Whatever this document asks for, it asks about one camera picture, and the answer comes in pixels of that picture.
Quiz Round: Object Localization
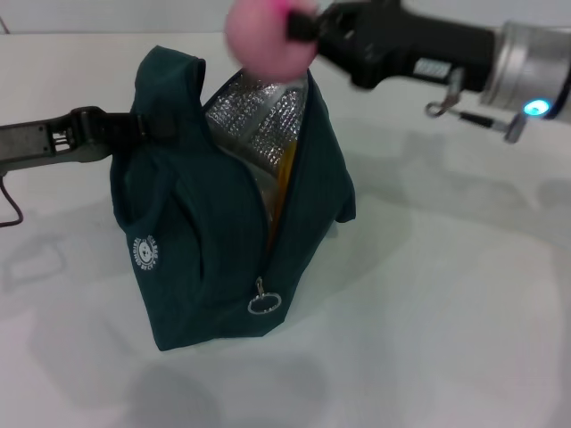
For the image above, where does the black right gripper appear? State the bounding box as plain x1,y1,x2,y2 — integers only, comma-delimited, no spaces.
288,0,496,93

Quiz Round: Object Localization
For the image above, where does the yellow banana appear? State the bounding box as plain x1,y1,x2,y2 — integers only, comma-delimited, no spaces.
267,140,299,246

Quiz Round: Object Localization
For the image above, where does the dark teal insulated lunch bag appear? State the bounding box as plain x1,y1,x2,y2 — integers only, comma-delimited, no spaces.
109,44,358,353

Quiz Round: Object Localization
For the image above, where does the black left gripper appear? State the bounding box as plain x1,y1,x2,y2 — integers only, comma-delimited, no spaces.
0,105,178,173

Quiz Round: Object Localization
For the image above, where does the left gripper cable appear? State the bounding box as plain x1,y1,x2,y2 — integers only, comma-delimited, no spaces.
0,172,23,226

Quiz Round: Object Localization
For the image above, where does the pink peach toy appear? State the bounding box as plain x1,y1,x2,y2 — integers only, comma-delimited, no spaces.
225,0,318,84

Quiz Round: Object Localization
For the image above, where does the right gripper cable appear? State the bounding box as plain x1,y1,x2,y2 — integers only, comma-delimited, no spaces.
426,69,527,144

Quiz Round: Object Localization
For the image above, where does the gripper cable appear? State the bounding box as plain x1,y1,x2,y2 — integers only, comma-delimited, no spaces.
0,172,23,226
426,69,527,144

